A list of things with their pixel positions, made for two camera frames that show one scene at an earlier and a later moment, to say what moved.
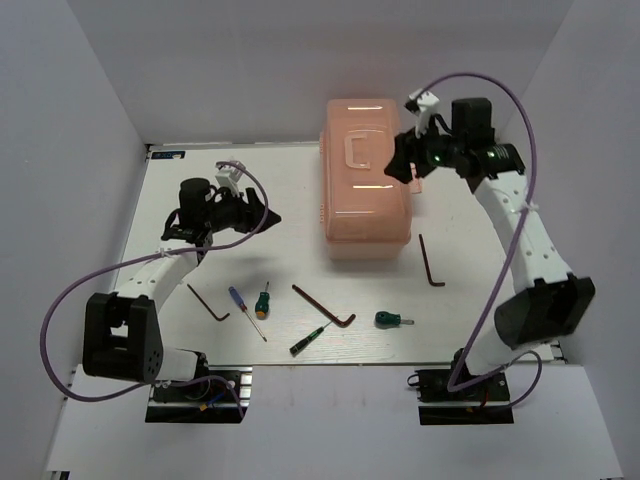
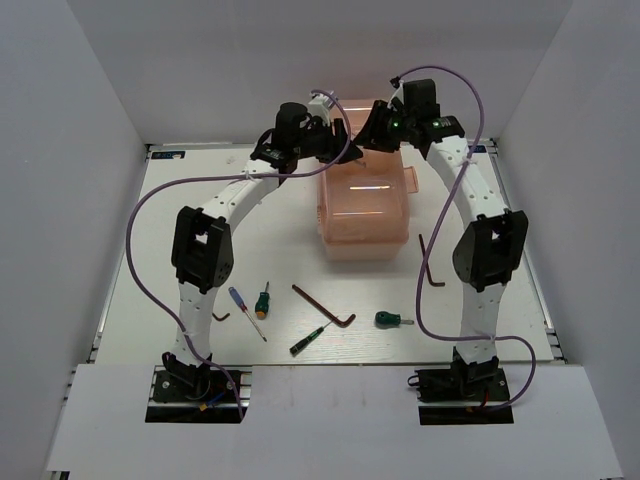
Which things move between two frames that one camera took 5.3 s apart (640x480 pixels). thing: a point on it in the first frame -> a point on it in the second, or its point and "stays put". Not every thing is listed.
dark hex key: [429, 274] stays put
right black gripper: [407, 150] -> [373, 135]
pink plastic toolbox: [365, 212] stays put
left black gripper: [253, 214] -> [336, 145]
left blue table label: [168, 155] stays put
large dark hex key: [323, 310] stays put
